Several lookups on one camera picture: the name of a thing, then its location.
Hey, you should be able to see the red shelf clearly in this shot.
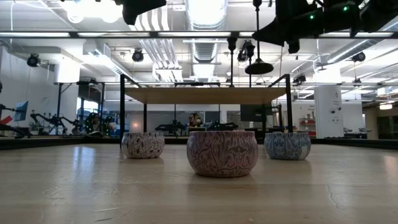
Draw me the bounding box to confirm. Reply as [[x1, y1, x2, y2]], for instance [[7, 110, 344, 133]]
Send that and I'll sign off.
[[298, 117, 317, 138]]

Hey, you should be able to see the tall black candlestick holder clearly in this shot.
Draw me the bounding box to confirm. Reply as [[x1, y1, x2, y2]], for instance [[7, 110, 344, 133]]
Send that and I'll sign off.
[[244, 0, 275, 75]]

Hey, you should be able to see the white pillar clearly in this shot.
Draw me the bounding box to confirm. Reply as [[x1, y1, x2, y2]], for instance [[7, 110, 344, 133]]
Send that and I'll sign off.
[[313, 85, 345, 139]]

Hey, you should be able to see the black metal rig frame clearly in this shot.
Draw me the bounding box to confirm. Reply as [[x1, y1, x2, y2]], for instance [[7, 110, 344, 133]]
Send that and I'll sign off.
[[0, 30, 398, 151]]

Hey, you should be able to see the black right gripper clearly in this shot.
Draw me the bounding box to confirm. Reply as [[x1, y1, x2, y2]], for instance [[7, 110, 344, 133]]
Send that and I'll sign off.
[[252, 0, 326, 54]]

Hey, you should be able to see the background black rig frame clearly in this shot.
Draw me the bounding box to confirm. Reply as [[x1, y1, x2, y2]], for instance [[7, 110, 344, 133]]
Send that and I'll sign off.
[[54, 81, 106, 136]]

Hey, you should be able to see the monitor with blue screen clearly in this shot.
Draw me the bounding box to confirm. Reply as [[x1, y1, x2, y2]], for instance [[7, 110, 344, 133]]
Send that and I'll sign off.
[[14, 100, 29, 122]]

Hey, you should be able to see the wooden shelf with black legs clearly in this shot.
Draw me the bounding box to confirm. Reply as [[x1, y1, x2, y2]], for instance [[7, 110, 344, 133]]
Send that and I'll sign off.
[[119, 73, 294, 149]]

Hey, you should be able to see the black screen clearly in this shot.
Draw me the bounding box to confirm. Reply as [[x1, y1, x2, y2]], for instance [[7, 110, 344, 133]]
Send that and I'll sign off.
[[240, 104, 265, 123]]

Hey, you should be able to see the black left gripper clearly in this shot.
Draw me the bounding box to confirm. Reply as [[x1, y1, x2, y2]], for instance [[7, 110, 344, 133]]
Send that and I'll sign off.
[[113, 0, 167, 26]]

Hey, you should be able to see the person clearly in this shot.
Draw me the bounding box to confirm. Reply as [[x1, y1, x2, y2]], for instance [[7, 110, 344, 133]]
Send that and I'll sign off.
[[188, 112, 203, 128]]

